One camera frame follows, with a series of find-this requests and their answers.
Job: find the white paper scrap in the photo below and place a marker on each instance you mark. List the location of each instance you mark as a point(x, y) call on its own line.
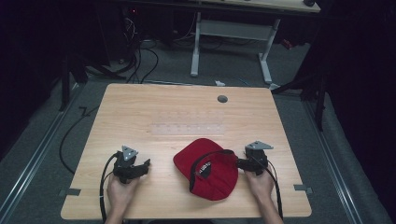
point(219, 83)

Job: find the metal floor rail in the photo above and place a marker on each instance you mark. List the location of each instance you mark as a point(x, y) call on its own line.
point(34, 158)
point(336, 168)

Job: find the clear tape strip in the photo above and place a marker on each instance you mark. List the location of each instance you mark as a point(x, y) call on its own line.
point(186, 128)

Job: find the red baseball cap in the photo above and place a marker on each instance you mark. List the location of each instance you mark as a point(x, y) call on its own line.
point(214, 177)

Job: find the white desk frame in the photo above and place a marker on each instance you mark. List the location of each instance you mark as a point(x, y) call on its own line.
point(233, 30)

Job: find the black metal stand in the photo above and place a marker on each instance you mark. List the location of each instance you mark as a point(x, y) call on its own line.
point(65, 81)
point(317, 93)

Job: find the black computer mouse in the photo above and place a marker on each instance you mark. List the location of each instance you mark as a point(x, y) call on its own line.
point(309, 2)

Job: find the person's right hand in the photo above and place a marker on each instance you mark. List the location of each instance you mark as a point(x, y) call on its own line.
point(261, 186)

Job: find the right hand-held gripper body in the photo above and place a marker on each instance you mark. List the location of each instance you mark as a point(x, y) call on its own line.
point(257, 158)

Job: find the person's left hand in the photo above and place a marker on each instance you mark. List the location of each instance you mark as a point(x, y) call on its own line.
point(120, 193)

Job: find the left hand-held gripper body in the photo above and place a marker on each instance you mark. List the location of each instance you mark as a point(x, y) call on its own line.
point(125, 165)

